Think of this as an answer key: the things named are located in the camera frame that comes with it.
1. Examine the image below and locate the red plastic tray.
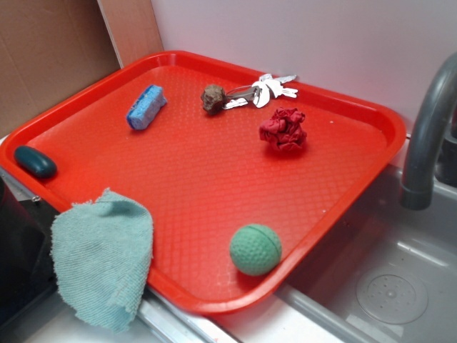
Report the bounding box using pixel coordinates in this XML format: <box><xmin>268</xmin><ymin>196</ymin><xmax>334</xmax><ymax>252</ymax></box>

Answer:
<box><xmin>1</xmin><ymin>51</ymin><xmax>406</xmax><ymax>315</ymax></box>

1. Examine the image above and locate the brown cardboard panel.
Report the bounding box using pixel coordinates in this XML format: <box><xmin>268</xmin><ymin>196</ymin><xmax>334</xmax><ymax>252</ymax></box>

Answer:
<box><xmin>1</xmin><ymin>1</ymin><xmax>163</xmax><ymax>136</ymax></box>

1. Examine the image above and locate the grey sink basin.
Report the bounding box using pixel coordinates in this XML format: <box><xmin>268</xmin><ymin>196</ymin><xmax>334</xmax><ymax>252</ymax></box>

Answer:
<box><xmin>277</xmin><ymin>167</ymin><xmax>456</xmax><ymax>342</ymax></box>

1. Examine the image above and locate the dark teal oval soap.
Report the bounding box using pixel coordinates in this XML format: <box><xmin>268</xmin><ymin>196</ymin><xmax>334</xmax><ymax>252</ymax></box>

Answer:
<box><xmin>14</xmin><ymin>146</ymin><xmax>57</xmax><ymax>179</ymax></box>

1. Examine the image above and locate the blue sponge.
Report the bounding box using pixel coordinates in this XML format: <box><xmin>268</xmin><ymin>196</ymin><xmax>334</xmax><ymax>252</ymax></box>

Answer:
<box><xmin>126</xmin><ymin>85</ymin><xmax>167</xmax><ymax>130</ymax></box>

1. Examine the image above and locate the grey faucet spout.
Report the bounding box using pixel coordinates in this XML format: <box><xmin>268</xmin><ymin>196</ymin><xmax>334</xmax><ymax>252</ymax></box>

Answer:
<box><xmin>400</xmin><ymin>54</ymin><xmax>456</xmax><ymax>210</ymax></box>

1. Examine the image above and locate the light blue towel cloth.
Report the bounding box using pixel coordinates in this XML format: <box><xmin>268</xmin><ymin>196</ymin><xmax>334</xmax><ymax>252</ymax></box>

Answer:
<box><xmin>51</xmin><ymin>189</ymin><xmax>154</xmax><ymax>333</ymax></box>

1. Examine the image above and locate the green dimpled ball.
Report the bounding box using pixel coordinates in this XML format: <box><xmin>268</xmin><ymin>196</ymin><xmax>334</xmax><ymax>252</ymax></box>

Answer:
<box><xmin>229</xmin><ymin>224</ymin><xmax>282</xmax><ymax>277</ymax></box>

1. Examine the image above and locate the silver key bunch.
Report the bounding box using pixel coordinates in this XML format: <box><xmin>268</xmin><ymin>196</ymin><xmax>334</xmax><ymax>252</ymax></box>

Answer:
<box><xmin>222</xmin><ymin>74</ymin><xmax>298</xmax><ymax>110</ymax></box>

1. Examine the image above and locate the brown rock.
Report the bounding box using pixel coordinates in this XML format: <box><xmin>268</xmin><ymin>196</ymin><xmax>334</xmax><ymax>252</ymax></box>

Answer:
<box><xmin>201</xmin><ymin>84</ymin><xmax>226</xmax><ymax>115</ymax></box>

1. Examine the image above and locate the crumpled red cloth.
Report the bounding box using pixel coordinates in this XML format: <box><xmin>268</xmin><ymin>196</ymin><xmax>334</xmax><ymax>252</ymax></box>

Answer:
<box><xmin>258</xmin><ymin>107</ymin><xmax>307</xmax><ymax>151</ymax></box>

